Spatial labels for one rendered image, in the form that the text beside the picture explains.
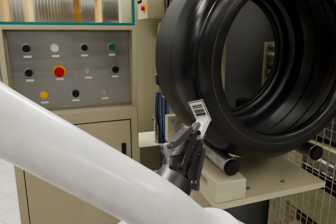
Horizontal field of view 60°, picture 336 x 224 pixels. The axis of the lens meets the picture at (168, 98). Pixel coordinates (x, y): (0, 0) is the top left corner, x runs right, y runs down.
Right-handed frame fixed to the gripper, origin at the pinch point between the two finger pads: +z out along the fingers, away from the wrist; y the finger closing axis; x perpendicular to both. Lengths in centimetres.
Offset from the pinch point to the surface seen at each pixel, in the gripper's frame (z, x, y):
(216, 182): -0.5, -3.4, 17.1
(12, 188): 38, -218, 50
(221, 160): 4.1, -1.9, 14.1
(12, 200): 27, -201, 52
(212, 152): 7.9, -5.9, 14.0
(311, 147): 21.5, 15.9, 27.8
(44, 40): 35, -72, -34
